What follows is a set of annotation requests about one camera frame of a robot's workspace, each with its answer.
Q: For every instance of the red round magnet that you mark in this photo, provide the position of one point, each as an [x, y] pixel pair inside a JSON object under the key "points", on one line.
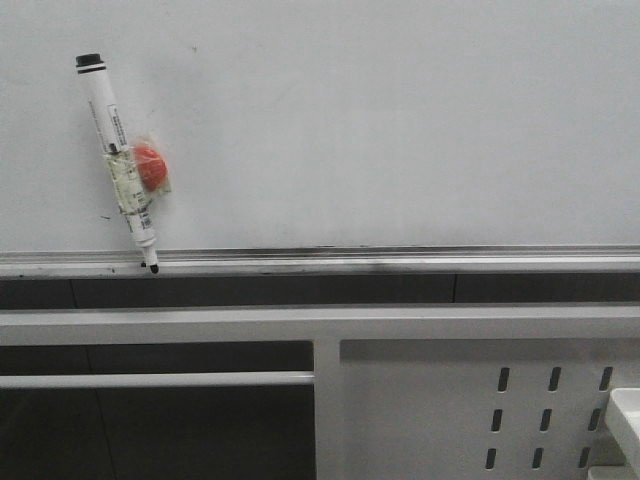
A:
{"points": [[151, 167]]}

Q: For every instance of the white whiteboard marker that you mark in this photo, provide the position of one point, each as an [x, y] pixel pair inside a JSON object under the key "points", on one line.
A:
{"points": [[132, 199]]}

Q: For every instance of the aluminium whiteboard tray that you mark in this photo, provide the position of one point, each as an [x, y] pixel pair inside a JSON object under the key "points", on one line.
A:
{"points": [[323, 261]]}

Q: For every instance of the white whiteboard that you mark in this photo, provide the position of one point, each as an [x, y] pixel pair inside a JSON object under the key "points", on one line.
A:
{"points": [[328, 123]]}

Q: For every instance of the white plastic bin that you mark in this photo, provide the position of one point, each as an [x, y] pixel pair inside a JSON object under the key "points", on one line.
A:
{"points": [[625, 425]]}

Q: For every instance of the white metal pegboard frame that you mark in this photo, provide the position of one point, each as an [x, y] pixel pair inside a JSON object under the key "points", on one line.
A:
{"points": [[503, 392]]}

